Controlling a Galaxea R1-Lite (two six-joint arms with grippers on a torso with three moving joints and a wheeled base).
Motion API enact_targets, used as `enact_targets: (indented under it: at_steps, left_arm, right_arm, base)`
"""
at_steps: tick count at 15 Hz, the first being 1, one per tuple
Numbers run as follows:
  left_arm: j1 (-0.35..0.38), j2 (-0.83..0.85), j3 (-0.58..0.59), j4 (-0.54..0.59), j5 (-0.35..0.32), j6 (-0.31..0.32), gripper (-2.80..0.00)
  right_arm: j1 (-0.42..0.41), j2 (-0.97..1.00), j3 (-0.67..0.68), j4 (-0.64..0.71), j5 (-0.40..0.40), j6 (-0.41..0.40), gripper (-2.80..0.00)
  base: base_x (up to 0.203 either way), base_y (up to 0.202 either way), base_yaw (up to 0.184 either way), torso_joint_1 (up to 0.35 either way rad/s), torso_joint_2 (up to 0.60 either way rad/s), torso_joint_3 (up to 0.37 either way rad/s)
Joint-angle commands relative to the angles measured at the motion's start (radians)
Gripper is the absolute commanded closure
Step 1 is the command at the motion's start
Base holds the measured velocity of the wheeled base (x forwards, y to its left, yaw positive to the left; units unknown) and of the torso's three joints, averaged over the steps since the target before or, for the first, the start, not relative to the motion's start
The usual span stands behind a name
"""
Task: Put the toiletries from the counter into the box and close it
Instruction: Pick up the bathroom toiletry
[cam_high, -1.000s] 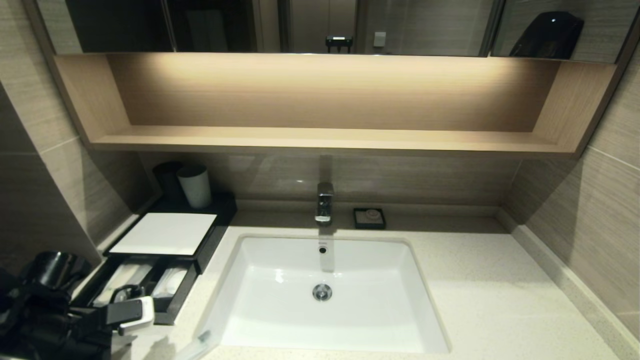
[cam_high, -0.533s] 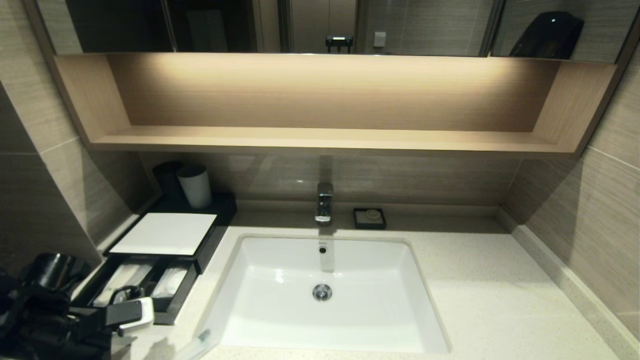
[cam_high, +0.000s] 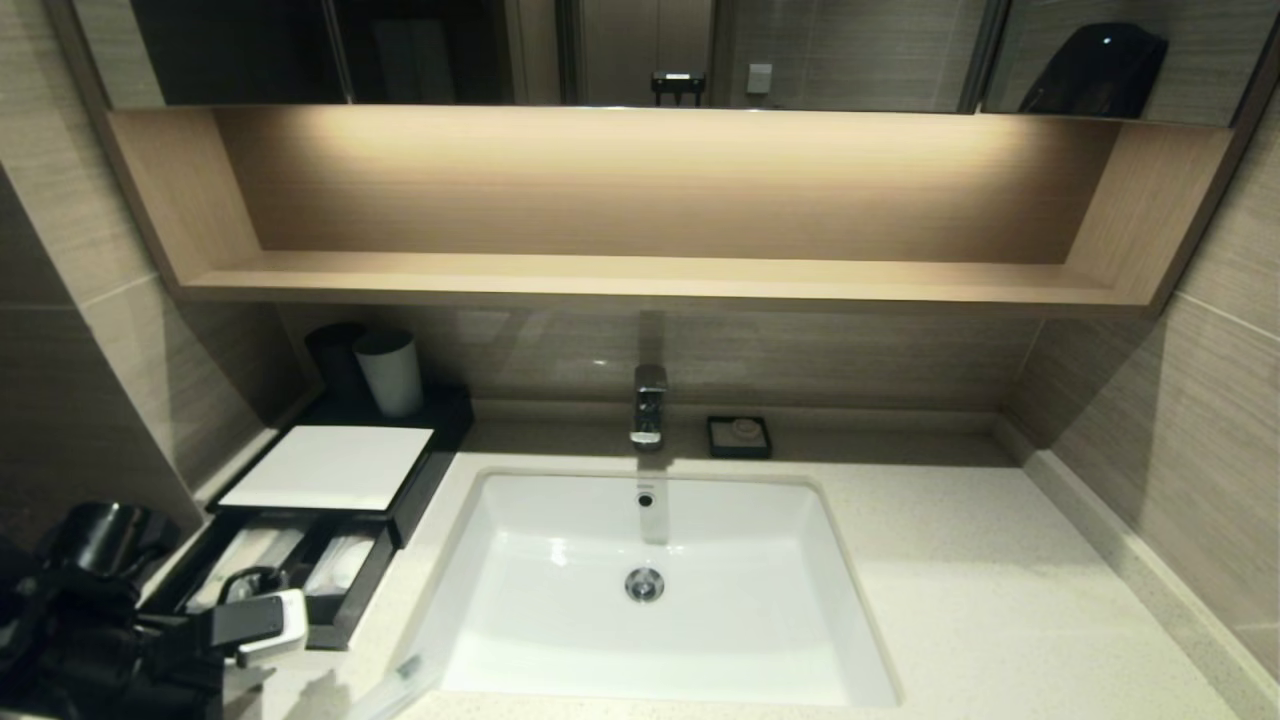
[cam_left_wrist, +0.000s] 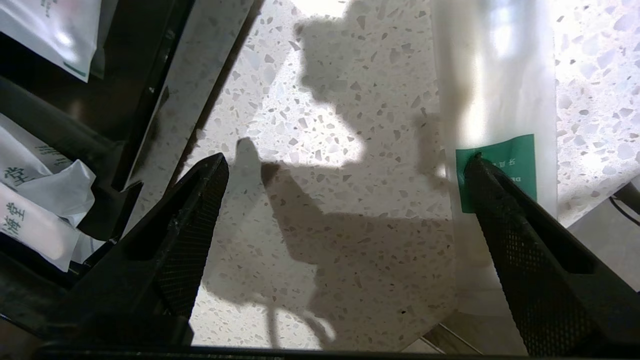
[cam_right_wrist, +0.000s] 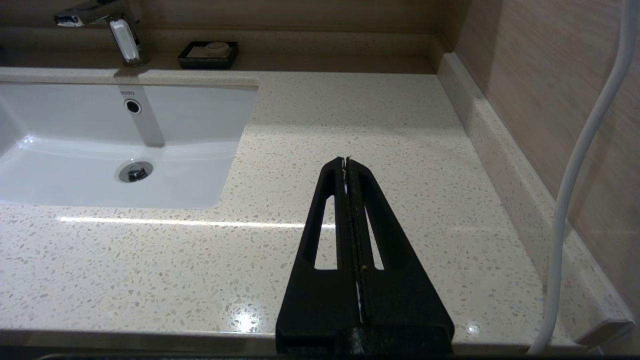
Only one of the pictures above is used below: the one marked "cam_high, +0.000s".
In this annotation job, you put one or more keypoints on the black and orange left arm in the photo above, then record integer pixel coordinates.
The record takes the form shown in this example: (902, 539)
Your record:
(80, 600)

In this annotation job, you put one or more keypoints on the wooden wall shelf niche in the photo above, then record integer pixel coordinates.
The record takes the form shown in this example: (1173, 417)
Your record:
(650, 280)

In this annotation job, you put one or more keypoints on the white square plate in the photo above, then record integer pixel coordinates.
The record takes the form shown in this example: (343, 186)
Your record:
(330, 465)

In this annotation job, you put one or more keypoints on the black amenity box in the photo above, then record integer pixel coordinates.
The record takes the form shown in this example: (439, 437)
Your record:
(430, 450)

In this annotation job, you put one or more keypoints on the toothbrush with green label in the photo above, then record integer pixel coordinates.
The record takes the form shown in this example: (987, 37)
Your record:
(245, 550)

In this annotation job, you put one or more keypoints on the black tumbler cup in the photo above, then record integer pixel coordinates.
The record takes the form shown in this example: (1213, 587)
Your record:
(335, 362)

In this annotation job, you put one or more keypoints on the chrome sink drain stopper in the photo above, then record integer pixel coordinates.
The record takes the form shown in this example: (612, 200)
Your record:
(645, 585)

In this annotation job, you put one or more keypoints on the small white wrapped packet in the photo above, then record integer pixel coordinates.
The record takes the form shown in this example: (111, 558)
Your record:
(340, 565)

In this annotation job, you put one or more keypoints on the chrome sink faucet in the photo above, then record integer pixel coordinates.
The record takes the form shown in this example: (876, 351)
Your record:
(649, 400)

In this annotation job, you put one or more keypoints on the black square soap dish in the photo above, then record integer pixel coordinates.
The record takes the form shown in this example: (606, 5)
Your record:
(718, 442)

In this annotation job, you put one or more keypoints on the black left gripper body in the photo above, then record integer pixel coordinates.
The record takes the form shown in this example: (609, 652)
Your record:
(185, 675)

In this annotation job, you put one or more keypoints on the round white soap bar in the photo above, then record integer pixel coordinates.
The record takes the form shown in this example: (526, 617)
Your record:
(745, 430)

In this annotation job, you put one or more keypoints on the wall mirror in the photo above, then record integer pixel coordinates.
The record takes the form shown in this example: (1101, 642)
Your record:
(850, 50)

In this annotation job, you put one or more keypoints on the grey plastic cup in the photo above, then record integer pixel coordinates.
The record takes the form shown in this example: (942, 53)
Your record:
(392, 378)

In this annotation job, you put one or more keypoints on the white ceramic sink basin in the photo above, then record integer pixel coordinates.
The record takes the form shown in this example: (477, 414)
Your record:
(560, 620)

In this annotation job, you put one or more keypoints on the small item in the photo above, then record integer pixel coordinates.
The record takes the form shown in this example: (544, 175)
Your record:
(400, 672)

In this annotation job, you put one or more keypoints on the black glossy wall dispenser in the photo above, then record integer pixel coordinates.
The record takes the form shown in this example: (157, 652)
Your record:
(1092, 72)

